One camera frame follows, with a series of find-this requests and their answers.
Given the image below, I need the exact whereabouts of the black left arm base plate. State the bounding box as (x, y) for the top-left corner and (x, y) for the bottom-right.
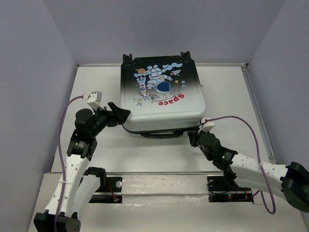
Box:
(84, 167), (123, 203)

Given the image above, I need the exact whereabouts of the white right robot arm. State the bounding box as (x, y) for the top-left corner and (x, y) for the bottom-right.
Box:
(188, 131), (309, 212)

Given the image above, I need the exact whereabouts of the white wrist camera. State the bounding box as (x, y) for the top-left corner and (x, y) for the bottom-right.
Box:
(82, 91), (102, 110)
(198, 117), (214, 133)

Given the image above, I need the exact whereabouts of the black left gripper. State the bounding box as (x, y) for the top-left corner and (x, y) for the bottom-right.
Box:
(90, 102), (131, 137)

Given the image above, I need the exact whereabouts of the aluminium table edge rail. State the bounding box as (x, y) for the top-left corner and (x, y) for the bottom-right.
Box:
(241, 63), (277, 164)

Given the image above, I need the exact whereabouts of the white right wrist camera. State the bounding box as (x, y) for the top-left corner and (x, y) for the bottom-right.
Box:
(198, 117), (214, 133)

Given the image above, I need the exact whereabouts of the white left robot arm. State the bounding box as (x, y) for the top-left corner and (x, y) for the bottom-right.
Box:
(34, 102), (131, 232)

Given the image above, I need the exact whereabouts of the black space-print kids suitcase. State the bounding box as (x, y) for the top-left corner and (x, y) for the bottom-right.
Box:
(120, 51), (206, 135)

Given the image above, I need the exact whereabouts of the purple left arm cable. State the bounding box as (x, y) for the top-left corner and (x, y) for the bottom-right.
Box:
(53, 95), (89, 232)

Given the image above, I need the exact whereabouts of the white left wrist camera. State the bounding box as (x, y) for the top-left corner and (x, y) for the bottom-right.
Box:
(82, 91), (102, 110)

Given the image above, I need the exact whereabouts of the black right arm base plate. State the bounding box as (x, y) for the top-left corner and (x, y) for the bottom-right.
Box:
(206, 175), (254, 203)

